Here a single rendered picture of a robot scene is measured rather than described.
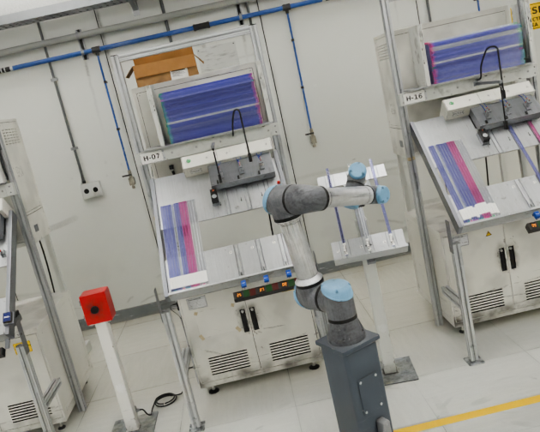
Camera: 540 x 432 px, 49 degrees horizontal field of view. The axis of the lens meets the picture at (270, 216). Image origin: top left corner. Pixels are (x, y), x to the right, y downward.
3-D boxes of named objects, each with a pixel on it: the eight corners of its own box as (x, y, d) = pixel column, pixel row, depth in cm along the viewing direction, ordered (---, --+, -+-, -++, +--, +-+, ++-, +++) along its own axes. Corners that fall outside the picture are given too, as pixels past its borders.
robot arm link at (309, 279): (321, 318, 231) (279, 190, 216) (296, 313, 243) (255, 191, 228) (341, 303, 238) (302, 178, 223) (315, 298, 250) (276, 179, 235)
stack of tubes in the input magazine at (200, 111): (264, 123, 312) (252, 72, 307) (170, 144, 311) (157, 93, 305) (262, 122, 324) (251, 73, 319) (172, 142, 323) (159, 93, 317)
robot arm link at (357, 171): (345, 177, 248) (350, 159, 250) (345, 184, 259) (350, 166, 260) (364, 181, 247) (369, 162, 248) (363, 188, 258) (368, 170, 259)
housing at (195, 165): (275, 164, 323) (273, 148, 311) (188, 184, 321) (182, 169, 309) (272, 153, 327) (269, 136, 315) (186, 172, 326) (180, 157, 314)
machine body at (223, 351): (326, 369, 326) (303, 265, 314) (203, 399, 325) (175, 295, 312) (309, 326, 390) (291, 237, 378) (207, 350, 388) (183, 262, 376)
